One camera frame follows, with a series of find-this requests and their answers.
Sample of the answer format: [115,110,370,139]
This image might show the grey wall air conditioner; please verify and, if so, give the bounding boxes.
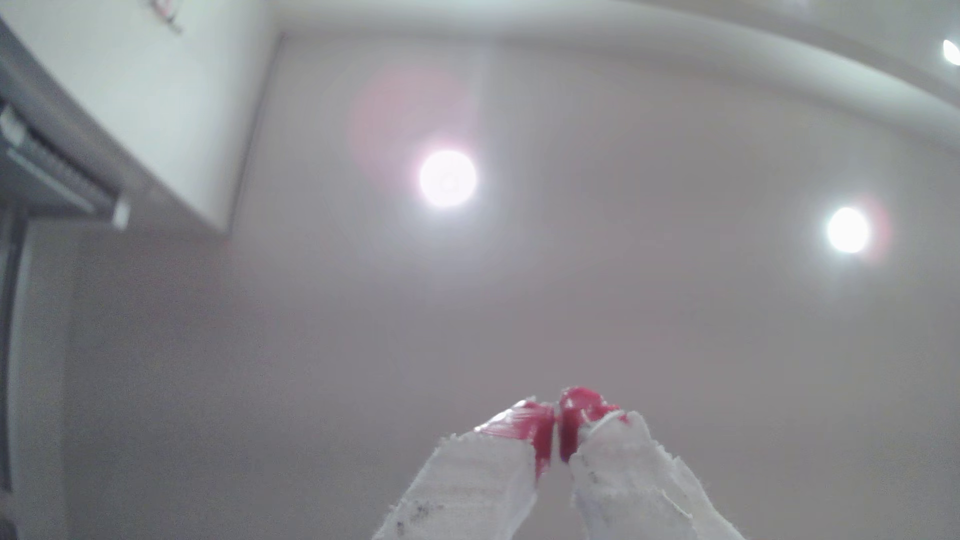
[0,18,133,234]

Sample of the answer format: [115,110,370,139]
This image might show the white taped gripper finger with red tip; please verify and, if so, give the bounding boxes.
[559,387,744,540]
[372,399,557,540]

